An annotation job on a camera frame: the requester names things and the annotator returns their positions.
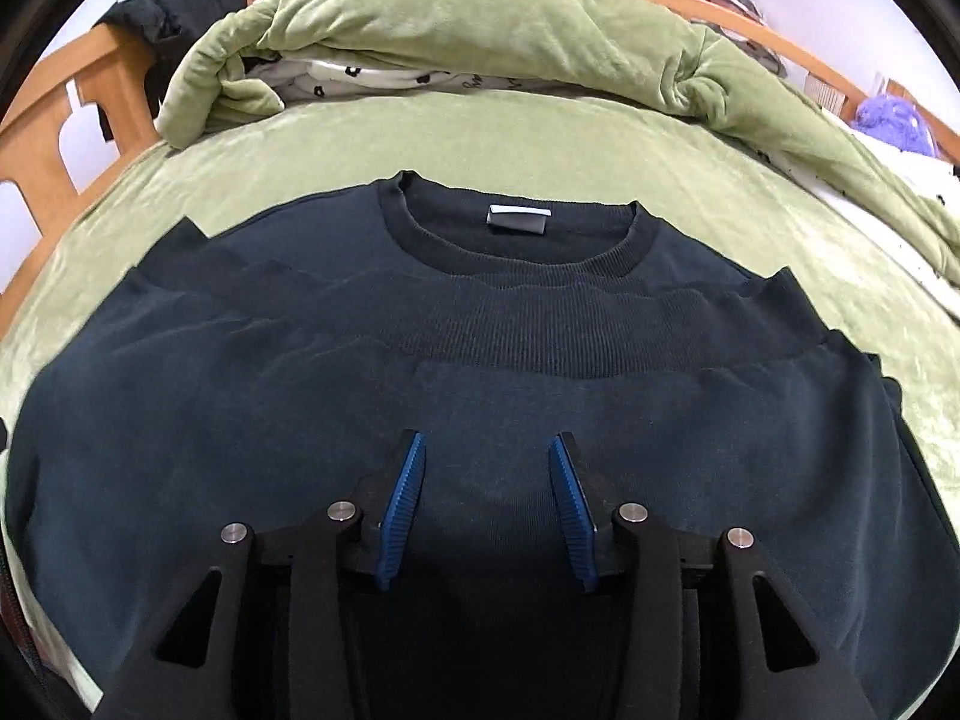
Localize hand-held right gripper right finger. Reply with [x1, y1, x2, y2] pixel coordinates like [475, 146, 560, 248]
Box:
[546, 431, 878, 720]

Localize white printed bedding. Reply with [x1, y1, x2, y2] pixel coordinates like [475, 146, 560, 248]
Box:
[244, 56, 960, 297]

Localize dark navy sweatshirt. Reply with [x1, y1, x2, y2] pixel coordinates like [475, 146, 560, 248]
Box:
[4, 171, 960, 720]

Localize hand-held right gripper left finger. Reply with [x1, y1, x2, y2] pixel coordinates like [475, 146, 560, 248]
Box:
[94, 429, 430, 720]

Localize black jacket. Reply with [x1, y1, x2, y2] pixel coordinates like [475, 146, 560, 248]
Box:
[100, 0, 248, 142]

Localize green bed sheet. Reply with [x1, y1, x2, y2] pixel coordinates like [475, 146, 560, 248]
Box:
[0, 94, 960, 706]

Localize wooden bed frame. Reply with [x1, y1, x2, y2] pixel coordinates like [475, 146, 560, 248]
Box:
[0, 0, 960, 293]

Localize green plush quilt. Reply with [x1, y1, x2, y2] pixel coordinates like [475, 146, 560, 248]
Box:
[156, 0, 960, 286]

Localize purple plush toy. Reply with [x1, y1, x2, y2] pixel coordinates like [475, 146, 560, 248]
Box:
[853, 90, 938, 158]

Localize grey books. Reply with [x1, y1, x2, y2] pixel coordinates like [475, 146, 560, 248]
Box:
[709, 0, 785, 76]

